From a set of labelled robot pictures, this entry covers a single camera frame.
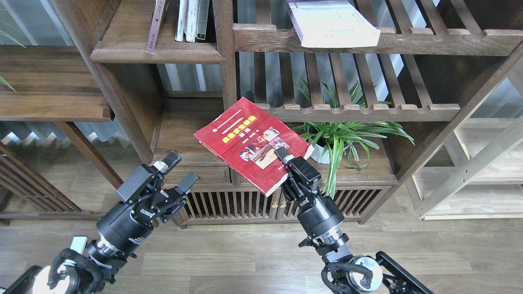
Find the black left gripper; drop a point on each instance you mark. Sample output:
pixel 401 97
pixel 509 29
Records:
pixel 143 200

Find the red book with photos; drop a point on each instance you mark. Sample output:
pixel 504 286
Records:
pixel 245 137

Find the white metal bar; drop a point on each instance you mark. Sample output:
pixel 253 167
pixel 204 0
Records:
pixel 79 243

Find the light wooden shelf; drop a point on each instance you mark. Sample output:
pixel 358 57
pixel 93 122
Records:
pixel 485 181

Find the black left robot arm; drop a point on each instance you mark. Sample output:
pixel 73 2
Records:
pixel 85 267

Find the white plant pot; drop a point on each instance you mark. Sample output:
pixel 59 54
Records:
pixel 321 152

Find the dark slatted wooden rack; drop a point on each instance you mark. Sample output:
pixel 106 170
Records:
pixel 25 182

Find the dark wooden bookshelf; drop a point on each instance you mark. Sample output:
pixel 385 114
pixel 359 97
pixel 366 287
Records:
pixel 433 65

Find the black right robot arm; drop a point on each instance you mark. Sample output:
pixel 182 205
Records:
pixel 343 273

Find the maroon book white characters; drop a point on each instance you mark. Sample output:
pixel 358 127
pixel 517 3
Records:
pixel 157 19

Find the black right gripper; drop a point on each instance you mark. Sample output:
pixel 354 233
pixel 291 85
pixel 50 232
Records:
pixel 318 214

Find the white upright book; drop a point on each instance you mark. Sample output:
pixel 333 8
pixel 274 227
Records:
pixel 182 20
pixel 192 20

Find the green spider plant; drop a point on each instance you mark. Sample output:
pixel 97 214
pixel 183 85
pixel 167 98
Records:
pixel 350 138

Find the dark green upright book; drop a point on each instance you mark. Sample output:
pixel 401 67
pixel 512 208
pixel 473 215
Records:
pixel 202 20

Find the white lavender book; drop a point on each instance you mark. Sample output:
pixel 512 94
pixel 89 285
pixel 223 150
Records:
pixel 331 24

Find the white upright book middle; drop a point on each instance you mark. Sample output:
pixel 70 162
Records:
pixel 192 20

